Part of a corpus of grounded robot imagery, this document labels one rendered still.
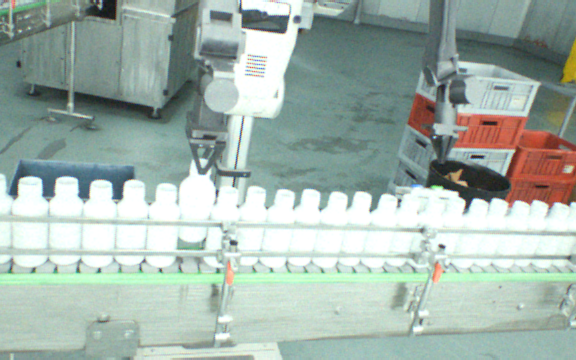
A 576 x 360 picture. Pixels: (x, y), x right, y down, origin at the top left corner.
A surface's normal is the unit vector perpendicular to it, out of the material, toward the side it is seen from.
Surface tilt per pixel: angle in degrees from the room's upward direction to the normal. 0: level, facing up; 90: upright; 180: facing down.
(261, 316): 90
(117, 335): 90
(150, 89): 90
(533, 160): 90
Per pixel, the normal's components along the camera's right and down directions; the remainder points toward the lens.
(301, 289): 0.26, 0.44
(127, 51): -0.04, 0.40
